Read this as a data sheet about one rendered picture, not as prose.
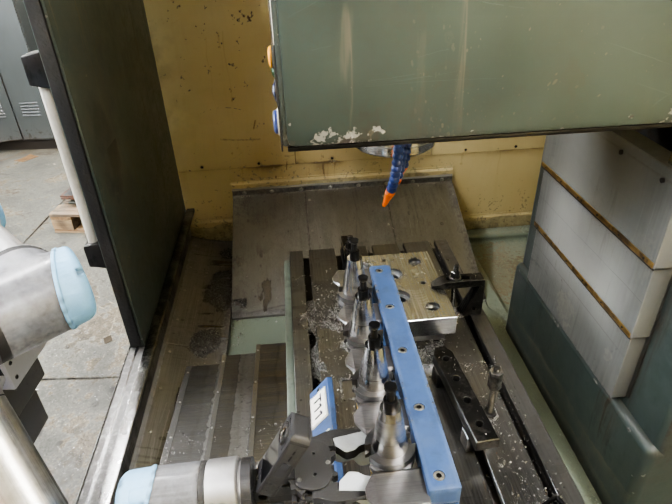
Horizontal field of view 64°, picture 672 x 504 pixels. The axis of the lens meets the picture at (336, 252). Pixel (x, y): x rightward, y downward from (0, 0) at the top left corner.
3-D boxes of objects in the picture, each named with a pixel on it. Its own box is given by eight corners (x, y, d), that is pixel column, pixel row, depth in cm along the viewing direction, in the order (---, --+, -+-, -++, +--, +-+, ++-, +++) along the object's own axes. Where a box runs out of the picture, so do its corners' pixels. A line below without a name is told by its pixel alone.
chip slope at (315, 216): (228, 354, 170) (215, 287, 157) (240, 245, 227) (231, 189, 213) (502, 330, 176) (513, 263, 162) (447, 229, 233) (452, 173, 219)
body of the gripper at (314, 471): (336, 473, 75) (250, 483, 75) (333, 433, 71) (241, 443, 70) (342, 526, 69) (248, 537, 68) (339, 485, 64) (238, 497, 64)
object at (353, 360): (347, 376, 80) (347, 372, 79) (343, 352, 84) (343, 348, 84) (394, 372, 80) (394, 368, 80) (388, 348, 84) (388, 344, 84)
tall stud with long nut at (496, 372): (484, 419, 110) (492, 373, 103) (480, 409, 113) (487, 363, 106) (498, 418, 111) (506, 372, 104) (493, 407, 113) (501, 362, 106)
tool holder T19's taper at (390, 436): (413, 453, 66) (415, 416, 62) (379, 463, 65) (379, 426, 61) (399, 425, 69) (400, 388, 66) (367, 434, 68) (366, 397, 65)
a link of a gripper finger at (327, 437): (357, 428, 74) (296, 448, 72) (357, 421, 73) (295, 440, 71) (370, 456, 70) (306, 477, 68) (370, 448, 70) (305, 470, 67)
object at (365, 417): (356, 437, 70) (356, 433, 70) (352, 406, 75) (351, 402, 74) (409, 432, 71) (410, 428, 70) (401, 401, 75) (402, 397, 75)
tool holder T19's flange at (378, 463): (422, 471, 67) (422, 458, 65) (375, 484, 65) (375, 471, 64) (402, 431, 72) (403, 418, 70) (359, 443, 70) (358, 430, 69)
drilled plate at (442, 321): (358, 341, 126) (358, 325, 123) (345, 272, 150) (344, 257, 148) (455, 333, 127) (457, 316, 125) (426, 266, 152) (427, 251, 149)
